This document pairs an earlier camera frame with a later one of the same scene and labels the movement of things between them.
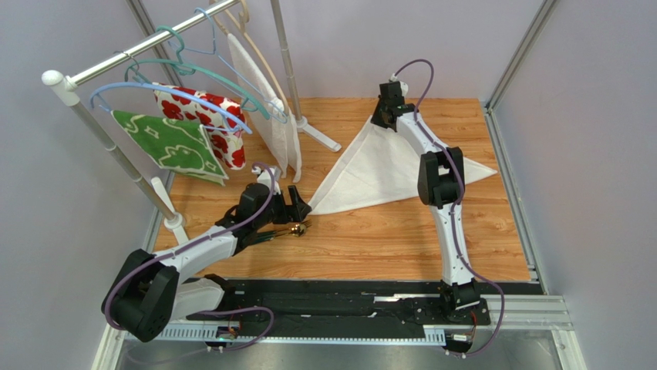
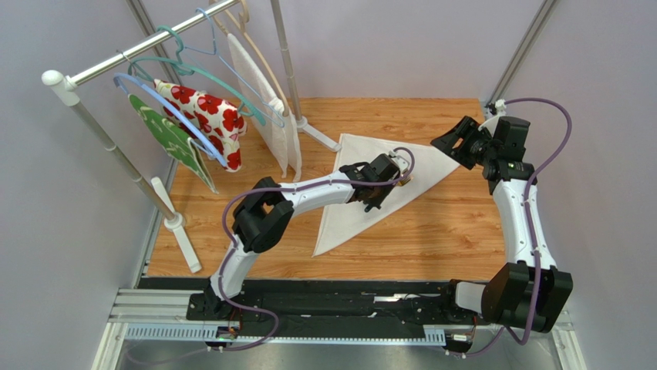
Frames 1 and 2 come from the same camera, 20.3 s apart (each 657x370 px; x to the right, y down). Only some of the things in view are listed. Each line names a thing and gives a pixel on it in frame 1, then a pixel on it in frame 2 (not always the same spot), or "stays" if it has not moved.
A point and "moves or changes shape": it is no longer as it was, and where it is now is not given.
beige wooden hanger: (233, 28) stays
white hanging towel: (274, 123) stays
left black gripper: (290, 214) to (378, 203)
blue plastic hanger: (139, 85) to (117, 79)
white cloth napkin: (382, 169) moves or changes shape
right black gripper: (383, 114) to (463, 142)
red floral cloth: (227, 136) stays
